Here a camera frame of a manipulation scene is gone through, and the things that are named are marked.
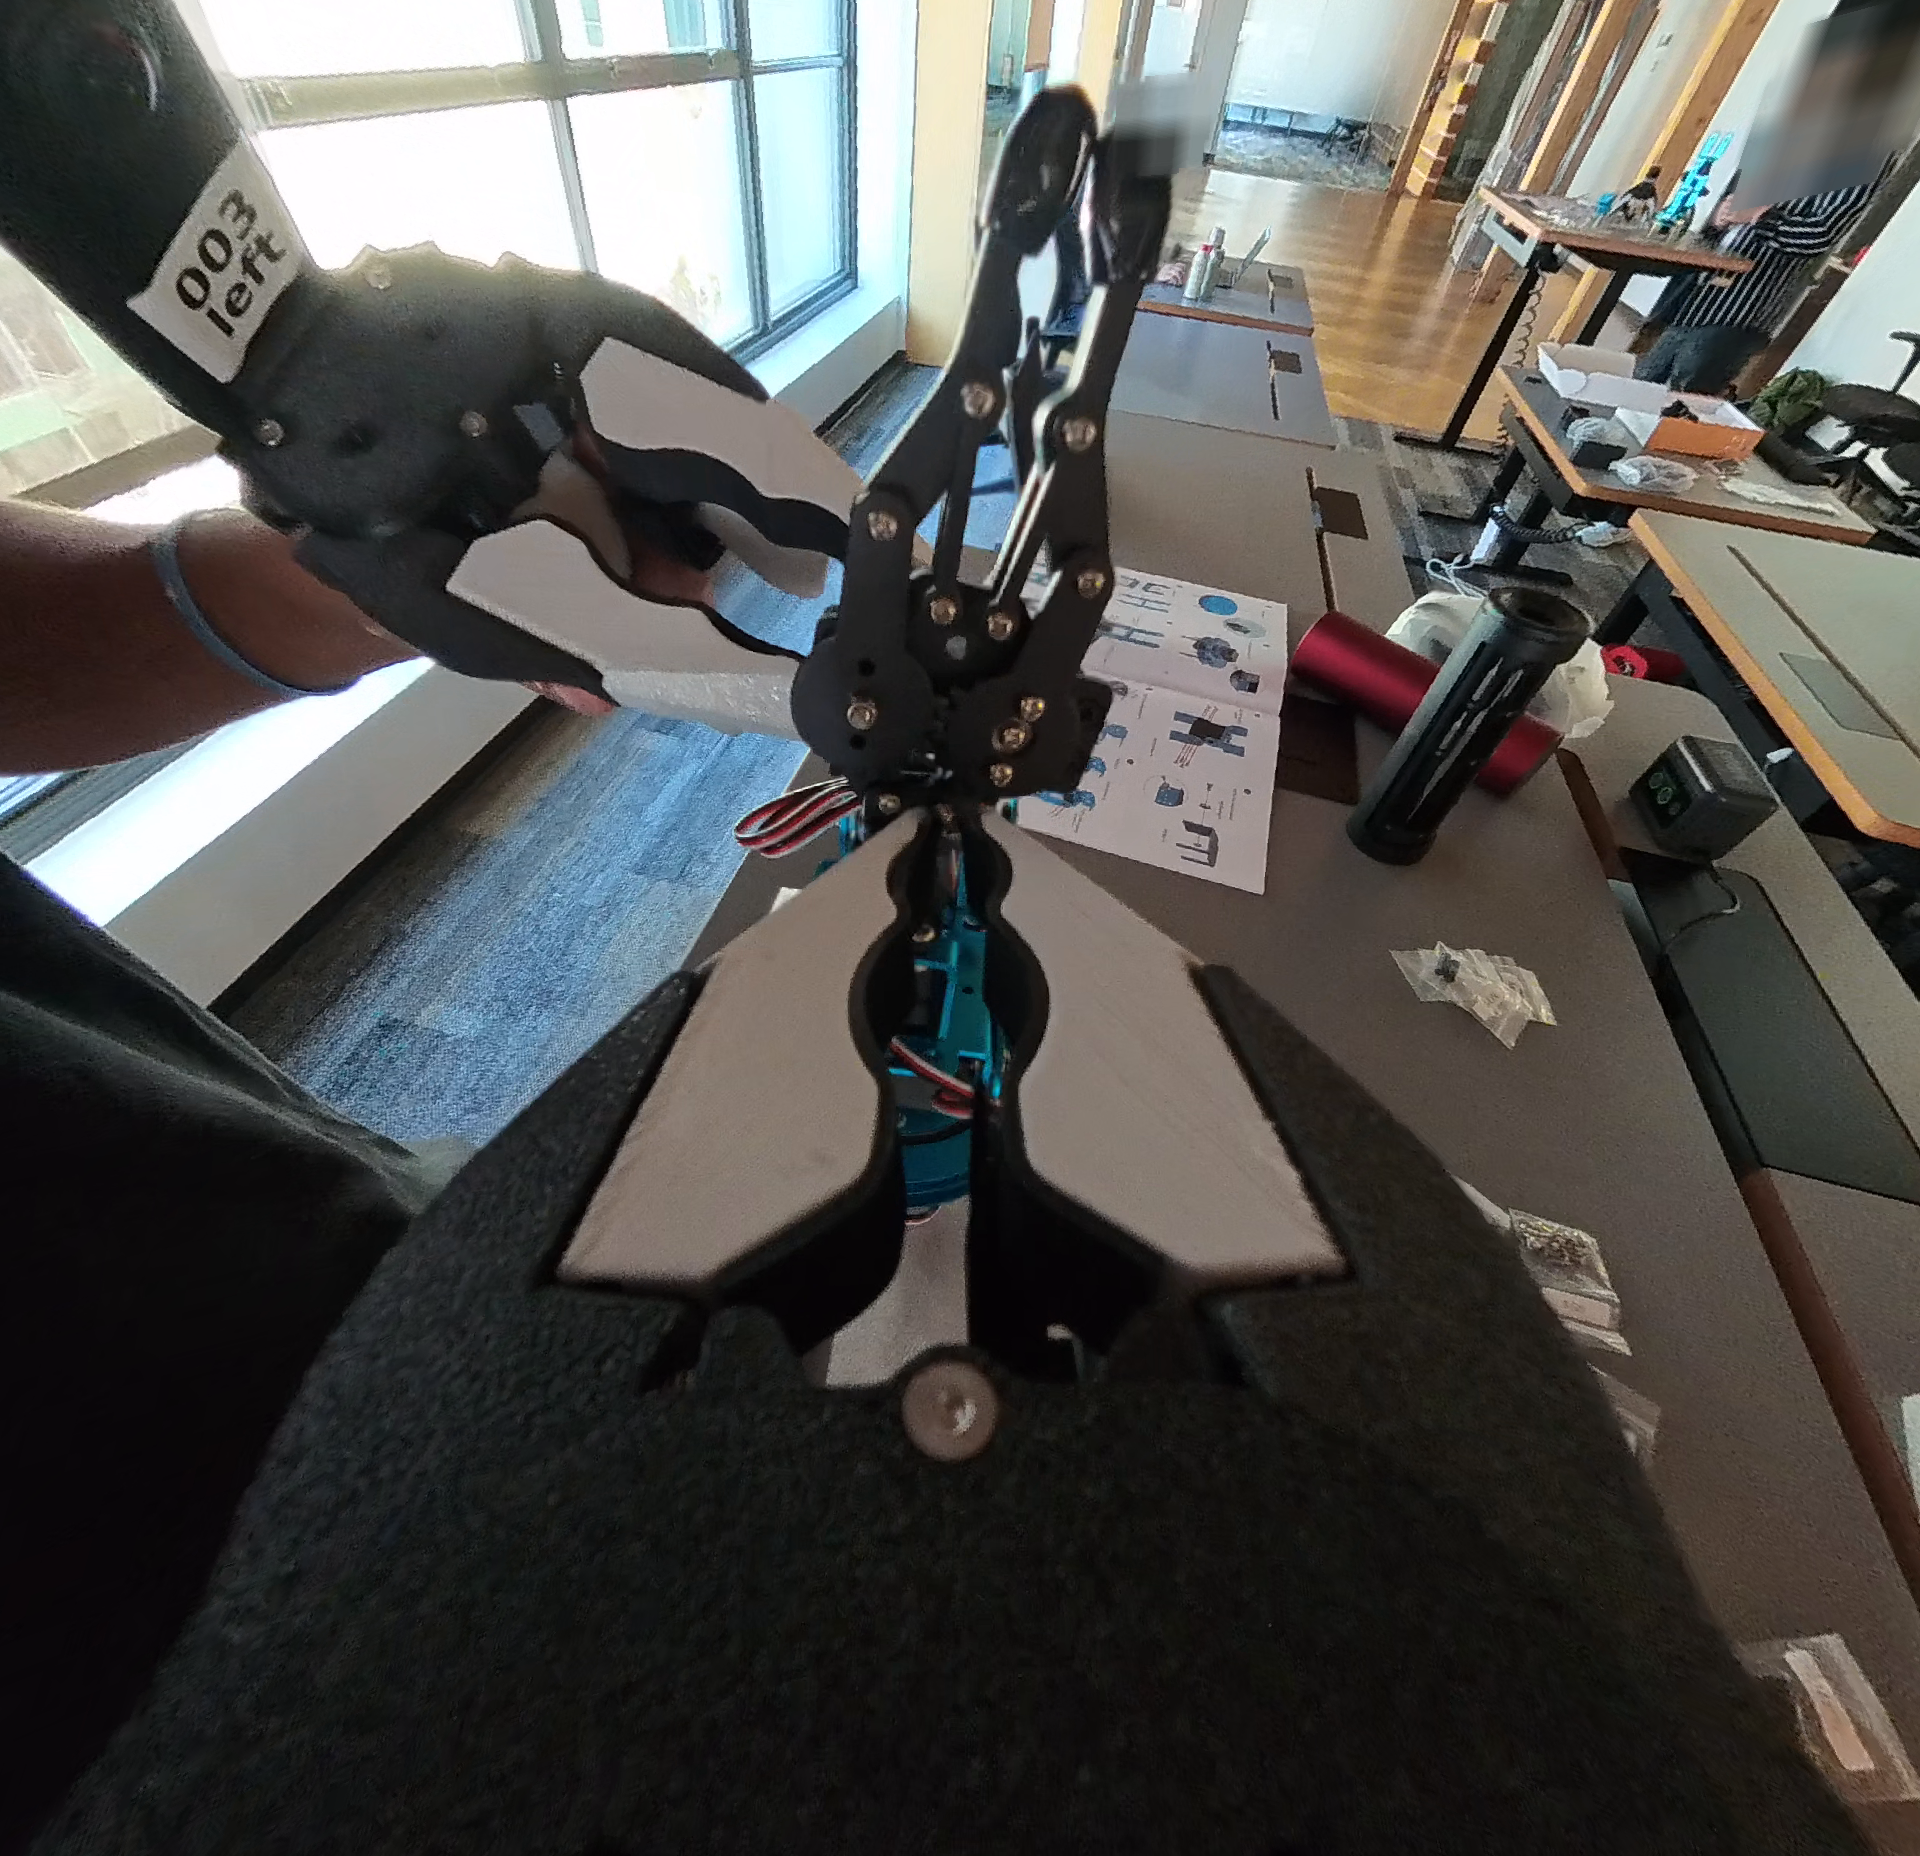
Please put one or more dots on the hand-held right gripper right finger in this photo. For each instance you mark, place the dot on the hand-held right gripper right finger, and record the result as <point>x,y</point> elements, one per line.
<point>1157,1121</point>

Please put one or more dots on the person's left forearm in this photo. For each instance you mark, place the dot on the person's left forearm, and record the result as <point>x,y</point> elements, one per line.
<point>91,641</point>

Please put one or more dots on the grey desk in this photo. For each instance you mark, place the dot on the grey desk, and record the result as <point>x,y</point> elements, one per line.
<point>1427,1105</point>

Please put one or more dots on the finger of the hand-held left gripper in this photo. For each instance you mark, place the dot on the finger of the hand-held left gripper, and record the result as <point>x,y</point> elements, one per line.
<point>555,583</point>
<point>705,425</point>

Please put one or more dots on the black power box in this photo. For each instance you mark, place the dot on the black power box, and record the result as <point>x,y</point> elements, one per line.
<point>1703,791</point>

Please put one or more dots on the black ribbed cylinder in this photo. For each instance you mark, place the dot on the black ribbed cylinder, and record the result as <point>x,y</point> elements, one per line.
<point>1454,732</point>

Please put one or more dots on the clear bag with black parts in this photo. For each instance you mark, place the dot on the clear bag with black parts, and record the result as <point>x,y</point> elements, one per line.
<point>1479,986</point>

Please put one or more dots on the red metal cylinder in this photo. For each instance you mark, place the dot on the red metal cylinder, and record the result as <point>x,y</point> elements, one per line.
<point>1367,672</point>

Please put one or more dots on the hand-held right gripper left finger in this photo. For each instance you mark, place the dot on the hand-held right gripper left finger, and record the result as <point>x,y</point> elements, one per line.
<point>750,1121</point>

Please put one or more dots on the person's left hand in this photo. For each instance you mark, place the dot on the person's left hand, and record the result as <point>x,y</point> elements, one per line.
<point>286,611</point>

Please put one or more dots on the blue wristband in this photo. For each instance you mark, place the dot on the blue wristband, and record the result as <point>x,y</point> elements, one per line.
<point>164,583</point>

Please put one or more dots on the person's black shirt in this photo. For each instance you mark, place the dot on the person's black shirt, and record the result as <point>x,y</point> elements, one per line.
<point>151,1212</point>

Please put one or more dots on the white plastic bag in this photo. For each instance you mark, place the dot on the white plastic bag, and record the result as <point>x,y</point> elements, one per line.
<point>1427,635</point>

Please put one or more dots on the printed instruction sheet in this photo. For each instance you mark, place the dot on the printed instruction sheet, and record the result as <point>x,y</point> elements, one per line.
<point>1185,745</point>

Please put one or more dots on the large paned window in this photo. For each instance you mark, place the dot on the large paned window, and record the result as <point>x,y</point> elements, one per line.
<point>662,175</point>

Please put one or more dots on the blue toy robot arm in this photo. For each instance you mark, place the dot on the blue toy robot arm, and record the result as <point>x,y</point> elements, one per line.
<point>931,687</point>

